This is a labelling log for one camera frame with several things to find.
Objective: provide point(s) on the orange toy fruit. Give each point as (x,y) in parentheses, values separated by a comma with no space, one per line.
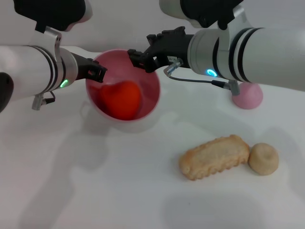
(121,100)

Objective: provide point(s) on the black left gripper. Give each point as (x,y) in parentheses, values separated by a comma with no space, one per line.
(81,68)

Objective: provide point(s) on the pink plastic bowl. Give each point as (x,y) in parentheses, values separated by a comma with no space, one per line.
(147,90)

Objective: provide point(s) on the right wrist camera housing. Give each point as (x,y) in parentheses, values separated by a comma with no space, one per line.
(202,10)

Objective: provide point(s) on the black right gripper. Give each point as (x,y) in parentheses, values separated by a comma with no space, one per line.
(176,48)

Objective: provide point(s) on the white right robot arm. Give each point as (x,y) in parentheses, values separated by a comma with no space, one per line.
(257,55)

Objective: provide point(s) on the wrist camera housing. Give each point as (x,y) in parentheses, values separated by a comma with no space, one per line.
(52,12)
(202,10)

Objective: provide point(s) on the left wrist camera housing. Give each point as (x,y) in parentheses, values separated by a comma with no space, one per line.
(52,12)

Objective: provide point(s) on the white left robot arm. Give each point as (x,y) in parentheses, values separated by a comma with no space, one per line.
(31,69)

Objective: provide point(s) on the long toy bread loaf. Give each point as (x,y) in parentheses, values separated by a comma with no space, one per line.
(214,158)

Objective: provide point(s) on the round beige toy bun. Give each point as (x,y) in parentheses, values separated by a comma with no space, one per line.
(263,159)

